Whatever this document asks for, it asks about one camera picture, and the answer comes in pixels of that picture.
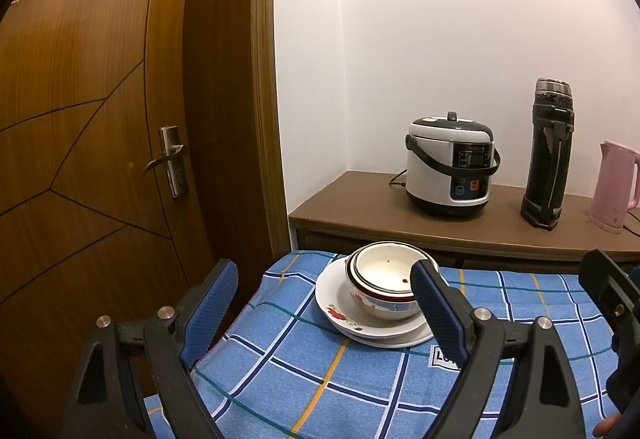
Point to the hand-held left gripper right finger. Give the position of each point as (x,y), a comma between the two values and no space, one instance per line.
(435,314)

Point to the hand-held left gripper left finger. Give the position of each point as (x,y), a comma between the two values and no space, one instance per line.
(215,309)

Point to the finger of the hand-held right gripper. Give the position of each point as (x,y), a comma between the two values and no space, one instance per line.
(600,274)

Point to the white plate with pink pattern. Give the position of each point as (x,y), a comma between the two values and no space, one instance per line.
(400,338)

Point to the stainless steel bowl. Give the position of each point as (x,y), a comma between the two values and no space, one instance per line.
(385,311)

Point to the plain white plate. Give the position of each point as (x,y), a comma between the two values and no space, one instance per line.
(395,344)

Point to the white enamel bowl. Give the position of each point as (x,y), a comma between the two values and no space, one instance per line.
(380,269)

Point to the white plate with red roses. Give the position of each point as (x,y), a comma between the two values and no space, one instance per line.
(332,304)

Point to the person's right hand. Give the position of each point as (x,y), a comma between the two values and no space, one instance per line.
(606,427)

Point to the pink electric kettle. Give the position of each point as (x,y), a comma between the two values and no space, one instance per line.
(615,189)

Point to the blue plaid cloth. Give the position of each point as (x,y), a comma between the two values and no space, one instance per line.
(300,369)

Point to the tall black thermos flask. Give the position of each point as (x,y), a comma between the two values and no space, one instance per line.
(545,169)

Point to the brown wooden cabinet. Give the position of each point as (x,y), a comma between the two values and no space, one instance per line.
(360,204)

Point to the white and black rice cooker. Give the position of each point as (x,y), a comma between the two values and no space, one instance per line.
(430,169)

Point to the brown wooden door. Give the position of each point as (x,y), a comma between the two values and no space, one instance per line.
(75,94)

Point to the brown wooden door frame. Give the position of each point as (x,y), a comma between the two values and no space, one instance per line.
(225,69)

